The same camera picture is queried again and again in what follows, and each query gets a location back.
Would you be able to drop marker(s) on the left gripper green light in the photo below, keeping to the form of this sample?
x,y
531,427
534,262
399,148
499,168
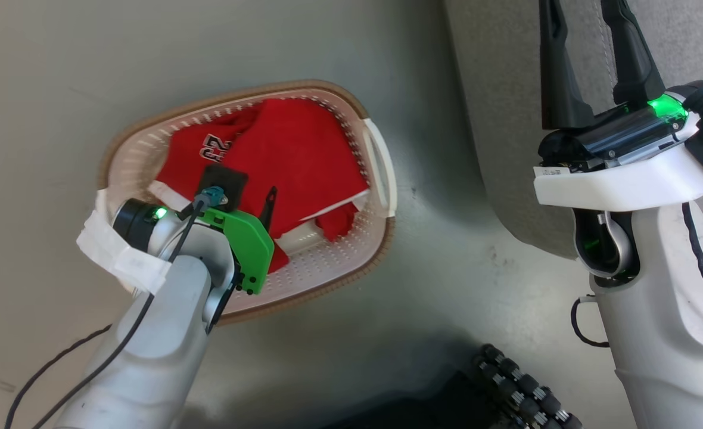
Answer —
x,y
162,214

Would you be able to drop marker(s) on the green camera mount bracket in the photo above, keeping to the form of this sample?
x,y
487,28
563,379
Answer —
x,y
247,244

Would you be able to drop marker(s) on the grey fabric sofa seat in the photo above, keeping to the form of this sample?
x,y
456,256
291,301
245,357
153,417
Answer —
x,y
494,119

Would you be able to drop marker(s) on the red jersey with white number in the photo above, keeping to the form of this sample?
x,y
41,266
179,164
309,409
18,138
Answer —
x,y
187,161

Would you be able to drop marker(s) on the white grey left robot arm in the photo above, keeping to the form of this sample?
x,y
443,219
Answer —
x,y
149,357

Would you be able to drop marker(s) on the black square wrist camera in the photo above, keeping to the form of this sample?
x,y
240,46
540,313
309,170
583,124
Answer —
x,y
226,182

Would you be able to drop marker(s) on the white tape strip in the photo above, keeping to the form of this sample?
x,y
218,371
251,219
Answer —
x,y
116,253

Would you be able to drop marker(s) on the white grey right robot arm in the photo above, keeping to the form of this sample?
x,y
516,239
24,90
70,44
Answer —
x,y
655,333

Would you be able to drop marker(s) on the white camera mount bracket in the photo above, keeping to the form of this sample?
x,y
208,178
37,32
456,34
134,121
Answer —
x,y
619,182

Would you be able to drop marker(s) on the white label sticker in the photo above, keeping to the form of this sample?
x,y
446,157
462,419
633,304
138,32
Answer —
x,y
551,171

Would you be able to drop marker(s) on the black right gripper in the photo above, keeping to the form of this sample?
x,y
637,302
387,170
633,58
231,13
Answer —
x,y
619,134

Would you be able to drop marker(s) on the white perforated laundry basket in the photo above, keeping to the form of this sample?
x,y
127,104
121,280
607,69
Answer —
x,y
327,262

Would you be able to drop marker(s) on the red fleece cloth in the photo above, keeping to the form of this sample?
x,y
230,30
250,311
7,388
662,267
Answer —
x,y
298,155

